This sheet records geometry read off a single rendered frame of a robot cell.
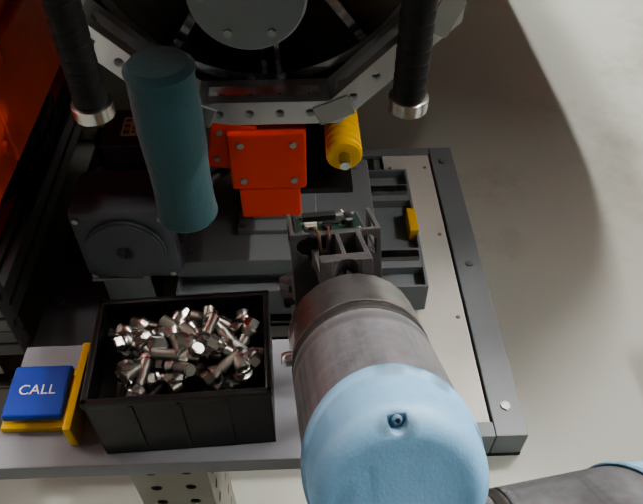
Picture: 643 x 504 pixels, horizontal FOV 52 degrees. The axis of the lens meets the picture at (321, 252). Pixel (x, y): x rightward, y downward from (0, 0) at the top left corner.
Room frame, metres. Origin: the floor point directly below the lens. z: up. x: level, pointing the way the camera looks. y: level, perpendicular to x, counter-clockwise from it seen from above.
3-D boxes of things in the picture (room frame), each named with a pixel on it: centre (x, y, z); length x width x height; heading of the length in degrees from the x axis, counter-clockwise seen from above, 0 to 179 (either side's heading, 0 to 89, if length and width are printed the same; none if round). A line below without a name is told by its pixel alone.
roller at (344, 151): (0.94, -0.03, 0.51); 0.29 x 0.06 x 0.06; 2
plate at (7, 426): (0.42, 0.34, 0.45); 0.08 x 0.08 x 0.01; 2
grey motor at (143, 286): (1.00, 0.35, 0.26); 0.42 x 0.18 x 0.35; 2
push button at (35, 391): (0.42, 0.34, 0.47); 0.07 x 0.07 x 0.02; 2
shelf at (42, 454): (0.42, 0.17, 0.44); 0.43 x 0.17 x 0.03; 92
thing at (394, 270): (1.01, 0.04, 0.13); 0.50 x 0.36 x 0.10; 92
